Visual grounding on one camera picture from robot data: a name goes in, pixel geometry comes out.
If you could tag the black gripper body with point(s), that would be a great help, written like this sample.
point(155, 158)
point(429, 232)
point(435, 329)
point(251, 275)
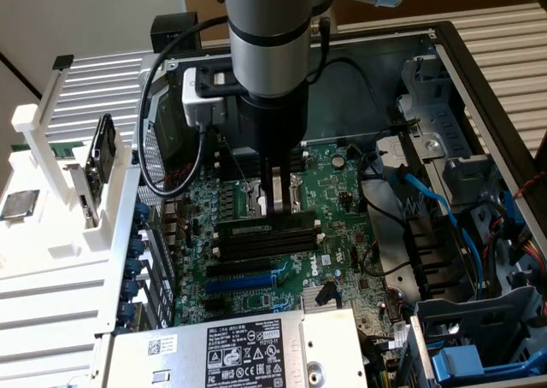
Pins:
point(273, 127)

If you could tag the dark RAM stick with label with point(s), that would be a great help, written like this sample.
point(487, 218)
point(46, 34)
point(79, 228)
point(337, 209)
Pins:
point(290, 221)

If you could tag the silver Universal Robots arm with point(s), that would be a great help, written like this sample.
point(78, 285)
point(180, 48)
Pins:
point(269, 42)

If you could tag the thin metal locking lever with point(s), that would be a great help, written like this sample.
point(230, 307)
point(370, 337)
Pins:
point(240, 172)

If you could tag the green Dell motherboard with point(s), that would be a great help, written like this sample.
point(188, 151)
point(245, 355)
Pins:
point(333, 217)

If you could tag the round coin battery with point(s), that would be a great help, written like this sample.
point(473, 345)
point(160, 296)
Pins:
point(338, 161)

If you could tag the open grey PC case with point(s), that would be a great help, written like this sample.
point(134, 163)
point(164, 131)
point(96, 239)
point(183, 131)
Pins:
point(342, 106)

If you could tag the long black expansion slot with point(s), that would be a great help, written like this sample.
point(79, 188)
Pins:
point(239, 268)

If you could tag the blue expansion slot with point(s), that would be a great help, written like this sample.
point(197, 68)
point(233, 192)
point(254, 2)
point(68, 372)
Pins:
point(239, 283)

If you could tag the black angled plug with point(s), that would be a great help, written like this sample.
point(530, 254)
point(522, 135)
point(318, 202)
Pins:
point(327, 292)

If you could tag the silver chipset heatsink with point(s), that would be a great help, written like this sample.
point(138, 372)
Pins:
point(308, 298)

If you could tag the blue slot retention clip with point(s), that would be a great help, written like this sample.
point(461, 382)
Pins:
point(133, 266)
point(137, 245)
point(143, 213)
point(127, 312)
point(130, 289)

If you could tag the short black expansion slot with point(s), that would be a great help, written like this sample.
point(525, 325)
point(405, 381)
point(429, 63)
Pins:
point(214, 305)

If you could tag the black box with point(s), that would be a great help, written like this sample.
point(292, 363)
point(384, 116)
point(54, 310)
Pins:
point(171, 27)

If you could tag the printed cardboard box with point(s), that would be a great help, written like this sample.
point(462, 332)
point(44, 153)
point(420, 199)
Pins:
point(201, 3)

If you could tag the silver metal disk bay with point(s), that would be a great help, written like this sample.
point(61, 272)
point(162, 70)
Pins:
point(436, 119)

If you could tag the black hard disk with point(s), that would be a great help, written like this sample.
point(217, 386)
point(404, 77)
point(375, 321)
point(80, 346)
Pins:
point(101, 148)

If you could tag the silver power supply with label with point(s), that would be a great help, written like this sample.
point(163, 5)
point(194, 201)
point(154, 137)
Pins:
point(179, 362)

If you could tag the white plastic parts rack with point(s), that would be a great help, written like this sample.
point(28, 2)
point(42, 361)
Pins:
point(64, 255)

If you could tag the small black rack clip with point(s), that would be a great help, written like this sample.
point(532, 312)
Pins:
point(63, 62)

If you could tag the grey metal drive cage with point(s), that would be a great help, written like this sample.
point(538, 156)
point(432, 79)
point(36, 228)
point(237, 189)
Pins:
point(470, 319)

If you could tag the blue plastic drive tray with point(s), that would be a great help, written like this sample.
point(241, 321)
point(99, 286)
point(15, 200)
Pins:
point(457, 360)

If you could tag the silver CPU chip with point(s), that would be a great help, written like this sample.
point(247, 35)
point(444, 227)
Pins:
point(19, 204)

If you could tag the CPU socket with metal frame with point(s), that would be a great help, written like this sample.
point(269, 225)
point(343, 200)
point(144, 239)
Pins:
point(252, 200)

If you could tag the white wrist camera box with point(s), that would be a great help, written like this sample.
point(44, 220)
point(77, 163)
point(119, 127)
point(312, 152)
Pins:
point(201, 101)

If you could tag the graphics card with silver bracket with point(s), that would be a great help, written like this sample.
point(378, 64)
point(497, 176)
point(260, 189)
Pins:
point(87, 212)

